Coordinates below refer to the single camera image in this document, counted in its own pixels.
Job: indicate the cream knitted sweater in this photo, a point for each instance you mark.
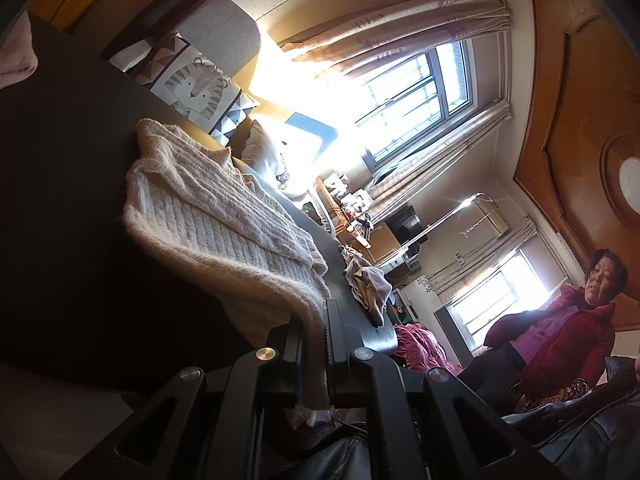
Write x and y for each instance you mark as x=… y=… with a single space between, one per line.
x=215 y=220

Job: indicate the round ceiling lamp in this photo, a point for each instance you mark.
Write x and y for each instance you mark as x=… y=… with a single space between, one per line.
x=631 y=182

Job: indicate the small window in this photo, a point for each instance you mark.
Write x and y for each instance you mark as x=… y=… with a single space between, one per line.
x=495 y=300

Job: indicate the large barred window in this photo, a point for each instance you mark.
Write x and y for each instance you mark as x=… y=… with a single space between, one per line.
x=415 y=95

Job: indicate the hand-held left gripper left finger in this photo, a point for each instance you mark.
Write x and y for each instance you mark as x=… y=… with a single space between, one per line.
x=287 y=360

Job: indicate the metal clothes rail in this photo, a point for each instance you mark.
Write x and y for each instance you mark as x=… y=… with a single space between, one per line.
x=450 y=220

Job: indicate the pink ruffled bedspread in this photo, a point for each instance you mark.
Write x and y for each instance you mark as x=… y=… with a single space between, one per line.
x=425 y=347

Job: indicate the tiger print cushion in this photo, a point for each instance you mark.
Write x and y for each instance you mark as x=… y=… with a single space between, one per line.
x=195 y=90

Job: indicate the person's black jacket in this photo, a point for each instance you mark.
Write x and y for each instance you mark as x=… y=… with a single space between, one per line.
x=595 y=435

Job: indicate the pink folded cloth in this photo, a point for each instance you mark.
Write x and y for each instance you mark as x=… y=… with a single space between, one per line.
x=17 y=50

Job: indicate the cluttered wooden desk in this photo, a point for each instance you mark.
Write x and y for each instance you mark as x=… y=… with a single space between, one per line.
x=360 y=230

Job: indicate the beige crumpled garment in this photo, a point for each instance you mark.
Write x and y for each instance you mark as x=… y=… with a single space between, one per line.
x=367 y=285

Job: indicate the short beige curtain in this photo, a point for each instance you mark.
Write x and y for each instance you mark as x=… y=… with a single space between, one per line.
x=480 y=260

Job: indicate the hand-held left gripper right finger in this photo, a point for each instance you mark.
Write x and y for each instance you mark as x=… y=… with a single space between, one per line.
x=340 y=350

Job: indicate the beige patterned curtain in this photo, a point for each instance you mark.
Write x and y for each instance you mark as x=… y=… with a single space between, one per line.
x=400 y=25
x=440 y=160

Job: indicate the black monitor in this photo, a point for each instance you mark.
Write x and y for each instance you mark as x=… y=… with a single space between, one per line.
x=405 y=222

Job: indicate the deer print cushion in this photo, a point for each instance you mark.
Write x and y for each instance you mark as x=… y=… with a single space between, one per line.
x=262 y=152

